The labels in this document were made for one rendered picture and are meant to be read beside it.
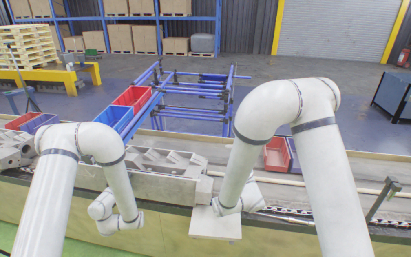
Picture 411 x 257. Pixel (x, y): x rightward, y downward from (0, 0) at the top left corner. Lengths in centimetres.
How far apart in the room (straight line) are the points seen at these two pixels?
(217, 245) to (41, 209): 125
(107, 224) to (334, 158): 106
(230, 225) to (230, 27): 1053
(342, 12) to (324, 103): 1142
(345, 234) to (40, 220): 77
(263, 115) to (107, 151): 55
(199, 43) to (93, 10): 640
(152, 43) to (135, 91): 904
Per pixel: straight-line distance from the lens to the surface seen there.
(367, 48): 1271
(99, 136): 79
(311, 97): 58
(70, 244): 250
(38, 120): 283
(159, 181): 136
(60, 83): 663
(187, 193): 135
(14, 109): 488
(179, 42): 1026
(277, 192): 165
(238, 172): 71
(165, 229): 168
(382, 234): 171
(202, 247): 177
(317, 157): 58
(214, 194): 156
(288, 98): 54
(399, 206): 202
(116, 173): 90
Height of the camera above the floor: 189
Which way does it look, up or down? 30 degrees down
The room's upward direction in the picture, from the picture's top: 1 degrees clockwise
